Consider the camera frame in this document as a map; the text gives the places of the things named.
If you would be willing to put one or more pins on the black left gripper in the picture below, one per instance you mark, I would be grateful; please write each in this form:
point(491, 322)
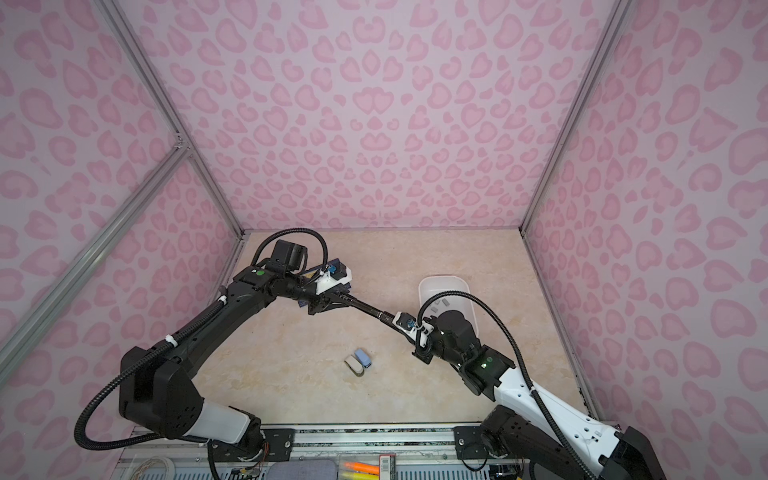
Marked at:
point(323, 301)

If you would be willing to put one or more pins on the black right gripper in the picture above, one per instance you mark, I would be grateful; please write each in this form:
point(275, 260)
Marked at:
point(419, 352)

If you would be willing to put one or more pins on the black long stapler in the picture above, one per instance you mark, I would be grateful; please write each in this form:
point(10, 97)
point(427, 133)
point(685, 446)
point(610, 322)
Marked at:
point(382, 316)

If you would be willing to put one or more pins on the light blue mini stapler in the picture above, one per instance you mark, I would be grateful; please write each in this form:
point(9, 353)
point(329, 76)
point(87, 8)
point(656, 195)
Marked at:
point(363, 358)

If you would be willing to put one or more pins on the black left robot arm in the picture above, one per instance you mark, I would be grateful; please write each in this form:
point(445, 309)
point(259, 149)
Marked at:
point(155, 385)

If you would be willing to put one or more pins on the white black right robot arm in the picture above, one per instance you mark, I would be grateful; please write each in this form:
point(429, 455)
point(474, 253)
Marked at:
point(527, 420)

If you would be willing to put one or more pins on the grey white mini stapler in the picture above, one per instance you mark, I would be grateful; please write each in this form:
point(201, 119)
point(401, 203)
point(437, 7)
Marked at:
point(357, 368)

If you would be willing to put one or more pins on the blue book yellow label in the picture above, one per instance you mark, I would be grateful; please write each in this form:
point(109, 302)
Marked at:
point(304, 292)

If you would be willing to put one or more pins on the white plastic tray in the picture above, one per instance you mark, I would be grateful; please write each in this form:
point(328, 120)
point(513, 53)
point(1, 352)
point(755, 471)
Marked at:
point(433, 285)

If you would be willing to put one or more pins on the orange marker pen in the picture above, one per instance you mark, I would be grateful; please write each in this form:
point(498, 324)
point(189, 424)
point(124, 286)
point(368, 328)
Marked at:
point(362, 468)

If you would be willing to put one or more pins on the yellow marker pen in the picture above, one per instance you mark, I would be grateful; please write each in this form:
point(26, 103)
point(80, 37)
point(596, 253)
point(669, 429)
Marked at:
point(351, 475)

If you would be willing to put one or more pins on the grey foam pad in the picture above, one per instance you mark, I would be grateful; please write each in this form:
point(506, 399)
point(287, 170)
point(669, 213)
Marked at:
point(318, 469)

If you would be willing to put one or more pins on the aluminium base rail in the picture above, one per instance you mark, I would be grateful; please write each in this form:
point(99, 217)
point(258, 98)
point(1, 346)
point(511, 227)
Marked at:
point(420, 451)

